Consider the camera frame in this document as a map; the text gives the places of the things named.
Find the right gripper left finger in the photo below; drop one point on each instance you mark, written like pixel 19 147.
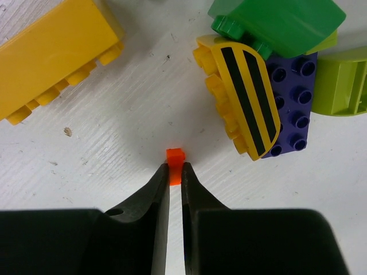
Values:
pixel 129 238

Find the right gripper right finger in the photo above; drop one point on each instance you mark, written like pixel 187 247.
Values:
pixel 220 240

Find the tiny lime green lego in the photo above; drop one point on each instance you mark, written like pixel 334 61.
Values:
pixel 329 42

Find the small orange lego piece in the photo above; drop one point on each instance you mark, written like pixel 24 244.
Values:
pixel 175 160

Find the yellow long lego brick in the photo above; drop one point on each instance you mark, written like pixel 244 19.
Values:
pixel 58 50

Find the dark green curved lego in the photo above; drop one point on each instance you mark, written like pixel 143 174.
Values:
pixel 287 28

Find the purple lego plate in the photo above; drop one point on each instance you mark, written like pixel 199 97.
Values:
pixel 292 81

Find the lime green lego with swirl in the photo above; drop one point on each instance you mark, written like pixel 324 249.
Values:
pixel 340 83

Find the yellow striped curved lego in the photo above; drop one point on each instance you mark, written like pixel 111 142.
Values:
pixel 238 79

